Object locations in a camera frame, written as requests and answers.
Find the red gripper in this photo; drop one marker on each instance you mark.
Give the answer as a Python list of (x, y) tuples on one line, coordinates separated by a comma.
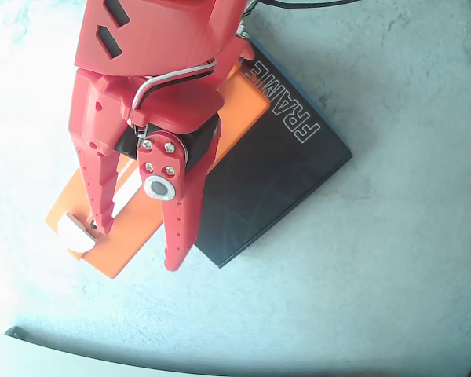
[(102, 118)]

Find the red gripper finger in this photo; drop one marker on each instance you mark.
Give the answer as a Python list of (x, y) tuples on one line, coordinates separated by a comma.
[(176, 220)]

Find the red robot arm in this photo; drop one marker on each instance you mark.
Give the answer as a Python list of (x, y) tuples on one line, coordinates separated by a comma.
[(157, 31)]

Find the white half-round box latch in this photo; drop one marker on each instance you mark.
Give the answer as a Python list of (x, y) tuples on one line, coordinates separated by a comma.
[(74, 235)]

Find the black box with FRAME print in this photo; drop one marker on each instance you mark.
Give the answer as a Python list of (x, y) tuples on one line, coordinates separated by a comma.
[(267, 188)]

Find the white board with dark corner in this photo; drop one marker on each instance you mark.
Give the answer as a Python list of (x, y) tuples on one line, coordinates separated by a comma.
[(63, 359)]

